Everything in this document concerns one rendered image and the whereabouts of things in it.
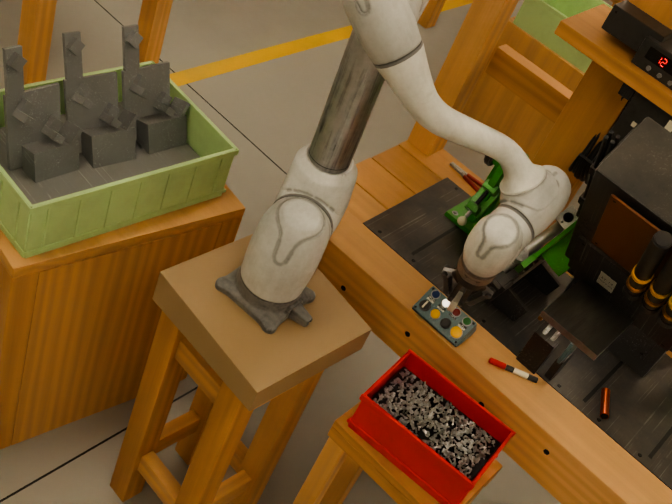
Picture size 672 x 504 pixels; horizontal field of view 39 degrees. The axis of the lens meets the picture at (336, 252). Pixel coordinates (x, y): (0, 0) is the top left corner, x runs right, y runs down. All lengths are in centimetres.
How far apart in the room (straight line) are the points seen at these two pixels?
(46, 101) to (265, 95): 221
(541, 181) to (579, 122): 69
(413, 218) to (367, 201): 14
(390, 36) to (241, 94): 282
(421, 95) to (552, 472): 104
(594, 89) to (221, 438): 133
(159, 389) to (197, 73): 236
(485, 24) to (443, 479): 129
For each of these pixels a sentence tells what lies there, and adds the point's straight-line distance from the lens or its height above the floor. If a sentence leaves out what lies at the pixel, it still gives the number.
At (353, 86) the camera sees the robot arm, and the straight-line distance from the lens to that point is 198.
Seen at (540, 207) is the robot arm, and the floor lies 142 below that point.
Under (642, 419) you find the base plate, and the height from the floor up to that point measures 90.
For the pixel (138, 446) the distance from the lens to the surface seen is 267.
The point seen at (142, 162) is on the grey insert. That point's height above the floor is 85.
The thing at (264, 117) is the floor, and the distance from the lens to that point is 440.
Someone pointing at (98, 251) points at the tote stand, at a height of 77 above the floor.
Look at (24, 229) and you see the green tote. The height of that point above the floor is 88.
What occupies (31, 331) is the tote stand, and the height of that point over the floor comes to 52.
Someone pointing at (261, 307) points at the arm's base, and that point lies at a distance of 214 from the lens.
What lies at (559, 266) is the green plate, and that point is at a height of 112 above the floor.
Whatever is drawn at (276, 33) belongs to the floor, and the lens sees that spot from 505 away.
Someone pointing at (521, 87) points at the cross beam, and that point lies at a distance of 283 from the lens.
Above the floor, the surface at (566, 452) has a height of 89.
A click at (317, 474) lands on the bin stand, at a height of 60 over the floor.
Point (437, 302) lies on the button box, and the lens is 238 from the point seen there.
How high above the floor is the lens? 248
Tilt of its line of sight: 40 degrees down
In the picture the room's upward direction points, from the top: 25 degrees clockwise
